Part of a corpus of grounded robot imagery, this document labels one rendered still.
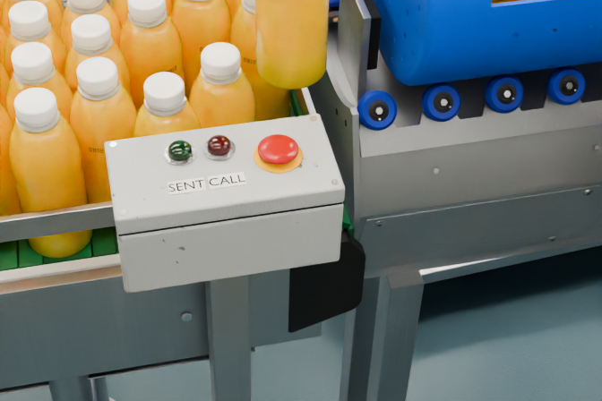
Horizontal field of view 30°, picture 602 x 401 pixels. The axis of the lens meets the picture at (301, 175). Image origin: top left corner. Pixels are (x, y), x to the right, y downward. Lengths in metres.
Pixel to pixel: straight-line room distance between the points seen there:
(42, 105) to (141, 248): 0.18
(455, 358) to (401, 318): 0.67
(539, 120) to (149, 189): 0.53
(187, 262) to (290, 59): 0.21
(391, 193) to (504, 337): 1.01
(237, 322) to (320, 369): 1.07
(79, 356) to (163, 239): 0.33
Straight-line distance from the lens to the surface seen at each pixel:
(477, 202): 1.37
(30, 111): 1.08
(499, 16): 1.17
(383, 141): 1.28
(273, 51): 1.05
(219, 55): 1.12
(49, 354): 1.27
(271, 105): 1.28
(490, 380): 2.22
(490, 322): 2.30
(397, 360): 1.66
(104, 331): 1.25
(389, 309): 1.55
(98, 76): 1.11
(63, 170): 1.11
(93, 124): 1.12
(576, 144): 1.37
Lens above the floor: 1.80
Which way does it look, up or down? 45 degrees down
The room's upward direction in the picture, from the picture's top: 2 degrees clockwise
